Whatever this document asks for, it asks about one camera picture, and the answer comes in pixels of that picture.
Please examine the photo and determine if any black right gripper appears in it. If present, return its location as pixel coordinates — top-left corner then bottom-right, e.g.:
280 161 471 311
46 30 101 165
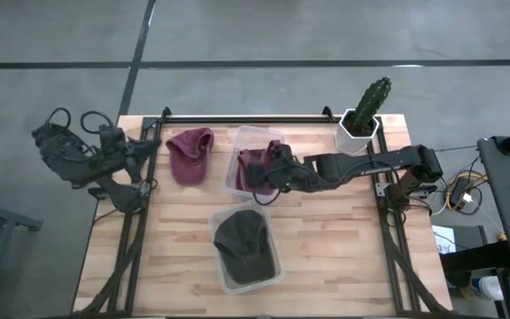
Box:
238 144 300 194

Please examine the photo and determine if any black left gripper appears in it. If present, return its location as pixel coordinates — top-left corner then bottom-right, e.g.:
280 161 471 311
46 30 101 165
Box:
98 124 161 183

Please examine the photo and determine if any maroon baseball cap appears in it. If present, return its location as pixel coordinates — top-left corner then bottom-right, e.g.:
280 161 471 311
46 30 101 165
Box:
165 127 215 187
236 139 282 196

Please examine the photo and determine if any dark grey baseball cap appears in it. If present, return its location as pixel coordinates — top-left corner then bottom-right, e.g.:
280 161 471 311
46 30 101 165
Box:
212 209 278 285

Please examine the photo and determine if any clear plastic container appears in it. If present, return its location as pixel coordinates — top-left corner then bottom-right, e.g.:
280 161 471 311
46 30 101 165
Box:
208 199 285 296
224 125 288 199

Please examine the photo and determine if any white hexagonal plant pot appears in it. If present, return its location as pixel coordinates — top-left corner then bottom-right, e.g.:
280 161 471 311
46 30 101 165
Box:
335 108 381 156

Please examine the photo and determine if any green cactus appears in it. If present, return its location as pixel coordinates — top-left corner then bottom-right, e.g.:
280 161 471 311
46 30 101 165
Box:
352 76 392 134

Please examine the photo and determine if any white paper sheet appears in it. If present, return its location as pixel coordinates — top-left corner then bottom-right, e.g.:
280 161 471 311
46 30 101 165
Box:
431 224 459 254

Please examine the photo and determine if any black power adapter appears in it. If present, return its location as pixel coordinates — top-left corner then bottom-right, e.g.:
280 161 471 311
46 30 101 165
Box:
452 176 472 205

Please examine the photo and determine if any white plastic bottle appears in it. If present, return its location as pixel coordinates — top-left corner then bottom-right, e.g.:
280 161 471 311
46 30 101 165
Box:
471 275 505 302

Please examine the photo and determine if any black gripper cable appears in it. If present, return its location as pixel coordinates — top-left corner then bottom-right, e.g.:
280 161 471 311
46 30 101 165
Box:
251 184 283 207

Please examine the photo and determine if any yellow cable bundle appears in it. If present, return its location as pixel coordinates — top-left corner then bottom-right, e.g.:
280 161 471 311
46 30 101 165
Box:
445 173 490 213

